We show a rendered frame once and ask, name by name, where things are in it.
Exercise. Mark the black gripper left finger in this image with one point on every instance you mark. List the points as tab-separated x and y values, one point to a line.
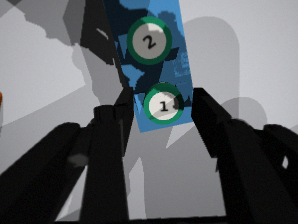
34	189

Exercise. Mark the black table edge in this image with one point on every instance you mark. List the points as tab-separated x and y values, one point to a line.
200	220

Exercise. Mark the blue test tube rack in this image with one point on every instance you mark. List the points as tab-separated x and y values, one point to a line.
174	69

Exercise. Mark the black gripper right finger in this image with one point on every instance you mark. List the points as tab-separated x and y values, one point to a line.
248	161

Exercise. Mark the green screw cap with number 2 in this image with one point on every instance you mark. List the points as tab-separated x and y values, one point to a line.
149	40

